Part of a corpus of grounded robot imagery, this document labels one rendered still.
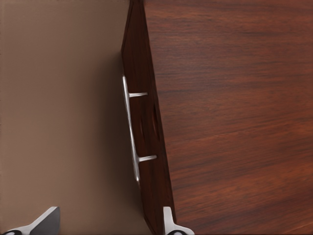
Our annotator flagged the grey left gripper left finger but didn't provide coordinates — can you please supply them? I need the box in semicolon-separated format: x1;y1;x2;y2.
0;206;61;235

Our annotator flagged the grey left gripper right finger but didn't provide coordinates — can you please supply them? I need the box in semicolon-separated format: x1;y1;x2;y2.
162;206;196;235

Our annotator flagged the dark wooden drawer cabinet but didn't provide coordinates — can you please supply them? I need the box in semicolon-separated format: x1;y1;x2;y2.
120;0;313;235

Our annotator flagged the silver drawer handle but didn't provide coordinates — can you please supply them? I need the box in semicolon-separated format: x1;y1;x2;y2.
122;75;157;182

